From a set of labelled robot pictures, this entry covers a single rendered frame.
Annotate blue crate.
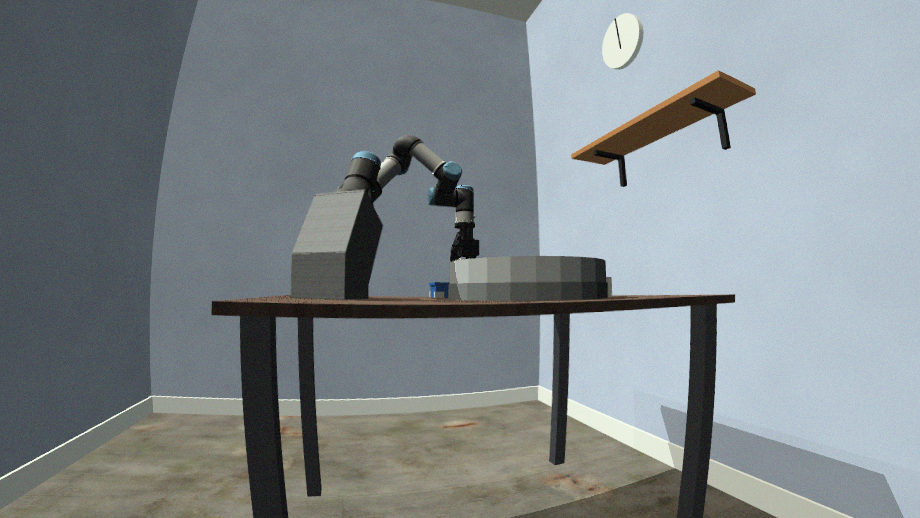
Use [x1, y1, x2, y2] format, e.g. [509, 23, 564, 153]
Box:
[429, 282, 450, 298]

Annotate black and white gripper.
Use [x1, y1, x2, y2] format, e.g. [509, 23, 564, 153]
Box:
[450, 222, 479, 262]

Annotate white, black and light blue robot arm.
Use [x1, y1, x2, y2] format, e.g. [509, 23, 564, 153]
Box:
[334, 135, 475, 223]

